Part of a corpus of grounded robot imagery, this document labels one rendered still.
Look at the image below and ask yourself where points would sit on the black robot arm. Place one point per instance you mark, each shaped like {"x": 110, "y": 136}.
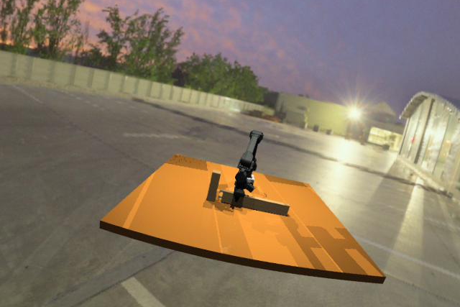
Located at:
{"x": 248, "y": 160}

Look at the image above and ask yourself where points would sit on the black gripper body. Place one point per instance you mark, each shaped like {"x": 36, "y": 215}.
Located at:
{"x": 239, "y": 188}

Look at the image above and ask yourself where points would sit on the wooden post with slot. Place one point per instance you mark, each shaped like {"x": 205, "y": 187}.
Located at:
{"x": 214, "y": 182}

